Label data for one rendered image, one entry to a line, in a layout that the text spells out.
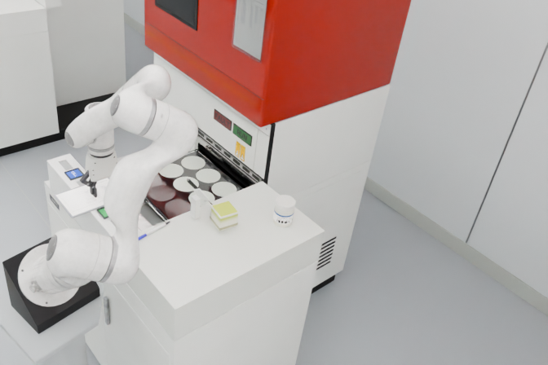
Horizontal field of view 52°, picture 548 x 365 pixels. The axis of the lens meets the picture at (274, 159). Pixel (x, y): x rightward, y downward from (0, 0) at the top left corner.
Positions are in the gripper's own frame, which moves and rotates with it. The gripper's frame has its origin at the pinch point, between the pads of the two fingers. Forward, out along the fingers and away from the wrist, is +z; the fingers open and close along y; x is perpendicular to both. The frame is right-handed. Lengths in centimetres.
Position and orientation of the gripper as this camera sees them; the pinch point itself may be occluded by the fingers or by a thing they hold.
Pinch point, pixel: (103, 188)
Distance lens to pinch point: 201.4
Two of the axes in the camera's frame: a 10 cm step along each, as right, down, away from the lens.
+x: 6.5, 4.9, -5.8
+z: -1.2, 8.2, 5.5
